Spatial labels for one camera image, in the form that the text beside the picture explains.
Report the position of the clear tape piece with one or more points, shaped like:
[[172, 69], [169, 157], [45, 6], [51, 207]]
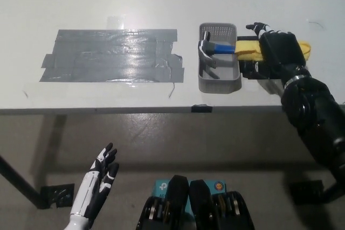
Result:
[[116, 22]]

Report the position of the black teal robot torso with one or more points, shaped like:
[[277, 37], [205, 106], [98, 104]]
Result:
[[196, 208]]

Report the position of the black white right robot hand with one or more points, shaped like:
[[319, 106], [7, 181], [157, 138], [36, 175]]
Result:
[[283, 52]]

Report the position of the blue hammer with yellow foam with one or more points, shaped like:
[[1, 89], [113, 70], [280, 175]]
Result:
[[223, 48]]

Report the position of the large grey duct tape patch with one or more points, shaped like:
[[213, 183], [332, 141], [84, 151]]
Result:
[[107, 56]]

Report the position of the black metal table leg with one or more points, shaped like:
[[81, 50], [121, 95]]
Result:
[[19, 180]]

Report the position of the grey perforated plastic basket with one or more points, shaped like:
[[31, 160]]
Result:
[[218, 77]]

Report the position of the black tape over table foot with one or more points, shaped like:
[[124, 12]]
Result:
[[58, 195], [306, 192]]

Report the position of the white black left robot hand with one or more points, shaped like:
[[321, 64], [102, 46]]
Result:
[[94, 184]]

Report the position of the small black tape patch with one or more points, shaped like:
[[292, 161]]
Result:
[[248, 73]]

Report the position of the short black tape strip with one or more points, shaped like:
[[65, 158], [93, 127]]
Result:
[[201, 108]]

